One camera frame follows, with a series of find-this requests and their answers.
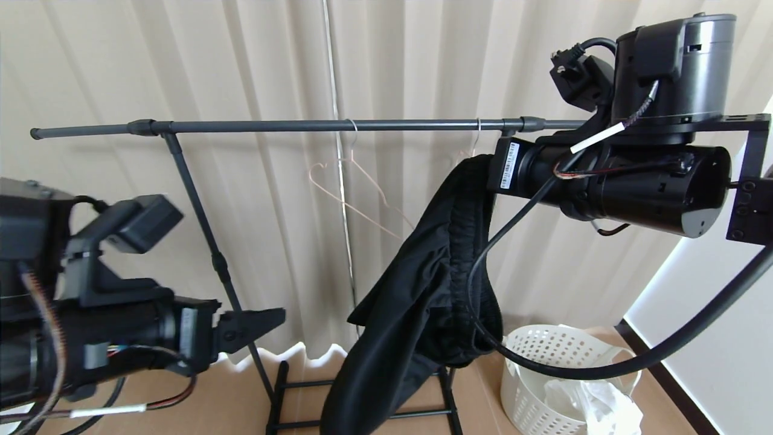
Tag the white garment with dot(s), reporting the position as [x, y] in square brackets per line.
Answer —
[592, 405]

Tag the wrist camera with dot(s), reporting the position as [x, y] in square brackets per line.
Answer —
[145, 223]
[580, 78]

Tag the beige curtain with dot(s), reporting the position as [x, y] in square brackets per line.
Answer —
[241, 60]

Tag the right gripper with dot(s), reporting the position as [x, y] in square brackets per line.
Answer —
[634, 187]

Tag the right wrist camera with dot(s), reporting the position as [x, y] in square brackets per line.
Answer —
[580, 78]

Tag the pink clothes hanger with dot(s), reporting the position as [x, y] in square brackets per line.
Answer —
[353, 151]
[478, 136]

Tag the black shorts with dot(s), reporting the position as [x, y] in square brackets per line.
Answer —
[410, 290]

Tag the black clothes rack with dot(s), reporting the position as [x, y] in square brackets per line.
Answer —
[241, 126]

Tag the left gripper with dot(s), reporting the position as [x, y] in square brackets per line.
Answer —
[133, 335]

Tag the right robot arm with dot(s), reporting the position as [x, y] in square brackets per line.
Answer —
[676, 72]

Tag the white laundry basket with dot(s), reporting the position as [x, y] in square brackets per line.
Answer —
[531, 350]

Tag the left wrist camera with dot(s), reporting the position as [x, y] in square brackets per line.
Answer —
[145, 223]

